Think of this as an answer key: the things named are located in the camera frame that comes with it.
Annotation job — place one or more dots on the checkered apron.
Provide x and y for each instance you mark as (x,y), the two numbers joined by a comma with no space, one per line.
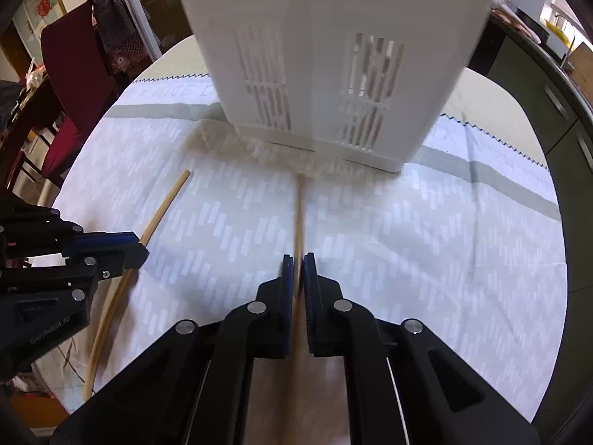
(120,38)

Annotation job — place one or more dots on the pink folded towel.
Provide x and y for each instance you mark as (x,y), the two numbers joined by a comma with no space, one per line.
(509,17)

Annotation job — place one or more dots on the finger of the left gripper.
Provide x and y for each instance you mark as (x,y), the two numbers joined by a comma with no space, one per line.
(113,261)
(92,244)

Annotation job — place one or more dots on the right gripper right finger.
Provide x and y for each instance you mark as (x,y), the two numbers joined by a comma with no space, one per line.
(404,384)

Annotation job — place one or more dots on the wooden cutting board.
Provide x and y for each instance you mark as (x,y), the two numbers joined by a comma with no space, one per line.
(579,67)

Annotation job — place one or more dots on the white plastic utensil holder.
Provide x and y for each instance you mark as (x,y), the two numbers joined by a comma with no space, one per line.
(362,80)

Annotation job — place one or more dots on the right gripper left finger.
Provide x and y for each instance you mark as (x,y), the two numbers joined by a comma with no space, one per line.
(192,385)

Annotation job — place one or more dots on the white patterned table cloth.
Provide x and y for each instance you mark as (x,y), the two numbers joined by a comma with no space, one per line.
(466,238)

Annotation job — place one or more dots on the wooden chopstick red end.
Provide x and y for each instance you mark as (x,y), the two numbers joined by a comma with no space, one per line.
(292,381)

